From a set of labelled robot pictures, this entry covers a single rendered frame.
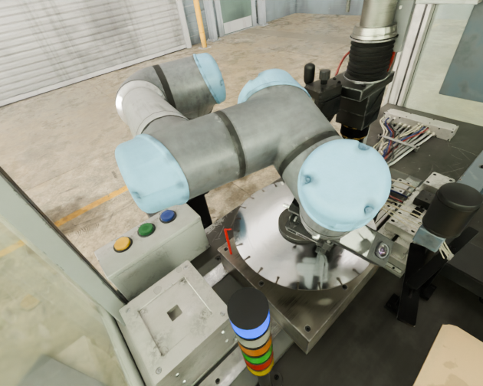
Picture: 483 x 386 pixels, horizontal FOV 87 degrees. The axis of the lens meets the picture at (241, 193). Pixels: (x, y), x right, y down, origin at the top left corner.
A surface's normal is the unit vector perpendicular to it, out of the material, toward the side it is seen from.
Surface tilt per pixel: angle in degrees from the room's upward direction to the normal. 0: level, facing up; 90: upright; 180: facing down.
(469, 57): 90
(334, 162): 31
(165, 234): 0
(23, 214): 90
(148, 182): 65
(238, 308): 0
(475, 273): 0
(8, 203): 90
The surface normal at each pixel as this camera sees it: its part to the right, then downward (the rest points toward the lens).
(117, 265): -0.11, -0.73
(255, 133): 0.30, 0.04
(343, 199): -0.21, -0.29
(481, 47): -0.76, 0.50
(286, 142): -0.60, 0.01
